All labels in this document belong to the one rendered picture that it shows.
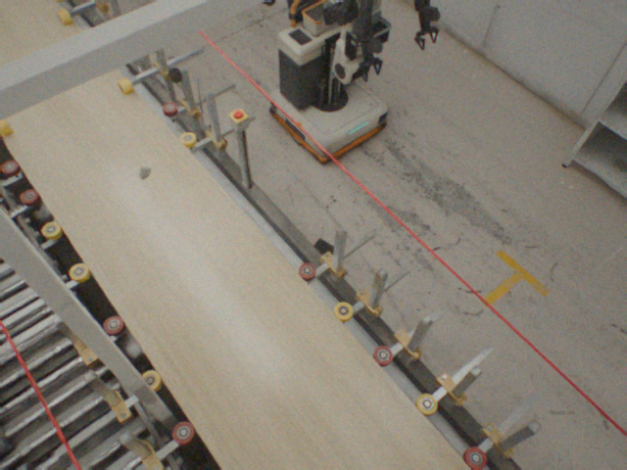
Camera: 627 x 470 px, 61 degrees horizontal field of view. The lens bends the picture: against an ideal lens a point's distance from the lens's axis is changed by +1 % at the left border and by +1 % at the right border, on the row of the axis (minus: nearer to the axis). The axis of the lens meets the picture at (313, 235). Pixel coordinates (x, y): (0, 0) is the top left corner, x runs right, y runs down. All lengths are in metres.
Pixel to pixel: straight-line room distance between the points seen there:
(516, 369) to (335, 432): 1.53
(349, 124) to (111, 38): 2.98
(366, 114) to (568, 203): 1.55
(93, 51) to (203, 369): 1.56
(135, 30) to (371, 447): 1.68
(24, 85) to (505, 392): 2.92
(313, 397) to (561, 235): 2.34
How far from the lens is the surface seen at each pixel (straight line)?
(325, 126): 3.75
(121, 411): 2.31
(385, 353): 2.24
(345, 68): 3.43
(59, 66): 0.90
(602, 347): 3.66
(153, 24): 0.93
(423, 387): 2.45
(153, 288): 2.42
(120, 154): 2.90
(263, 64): 4.66
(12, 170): 3.03
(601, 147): 4.40
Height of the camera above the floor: 2.99
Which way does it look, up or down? 58 degrees down
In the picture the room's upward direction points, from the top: 3 degrees clockwise
